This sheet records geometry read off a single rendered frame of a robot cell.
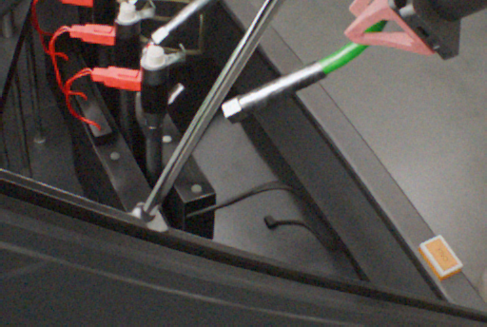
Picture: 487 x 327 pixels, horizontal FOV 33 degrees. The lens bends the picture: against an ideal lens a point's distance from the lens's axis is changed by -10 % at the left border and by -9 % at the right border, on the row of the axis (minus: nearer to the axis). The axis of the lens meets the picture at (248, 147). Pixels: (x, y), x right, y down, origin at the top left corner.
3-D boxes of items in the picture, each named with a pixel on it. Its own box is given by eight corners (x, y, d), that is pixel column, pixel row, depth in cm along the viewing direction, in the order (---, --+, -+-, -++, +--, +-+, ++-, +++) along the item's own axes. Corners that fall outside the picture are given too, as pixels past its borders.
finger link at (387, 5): (318, 32, 71) (406, -4, 64) (331, -25, 75) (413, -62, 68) (370, 80, 74) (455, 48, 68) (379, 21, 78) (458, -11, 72)
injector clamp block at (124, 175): (212, 275, 105) (217, 190, 94) (137, 298, 102) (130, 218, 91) (110, 96, 126) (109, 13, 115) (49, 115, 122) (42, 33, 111)
